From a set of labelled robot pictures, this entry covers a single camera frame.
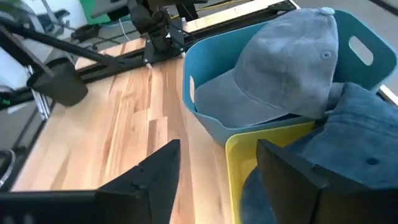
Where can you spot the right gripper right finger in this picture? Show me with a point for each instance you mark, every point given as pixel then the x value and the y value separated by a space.
pixel 298 196

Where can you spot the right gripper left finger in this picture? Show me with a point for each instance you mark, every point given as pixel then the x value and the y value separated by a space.
pixel 140 199

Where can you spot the grey baseball cap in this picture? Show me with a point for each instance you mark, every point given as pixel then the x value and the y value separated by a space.
pixel 280 68

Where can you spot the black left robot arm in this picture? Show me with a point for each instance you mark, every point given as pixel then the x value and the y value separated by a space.
pixel 146 18

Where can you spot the yellow plastic bin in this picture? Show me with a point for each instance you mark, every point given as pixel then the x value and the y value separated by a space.
pixel 242 149

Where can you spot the black rounded block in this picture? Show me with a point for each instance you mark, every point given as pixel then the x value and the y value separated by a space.
pixel 59 84

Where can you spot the blue plastic bin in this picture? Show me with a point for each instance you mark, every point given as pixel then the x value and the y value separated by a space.
pixel 211 56

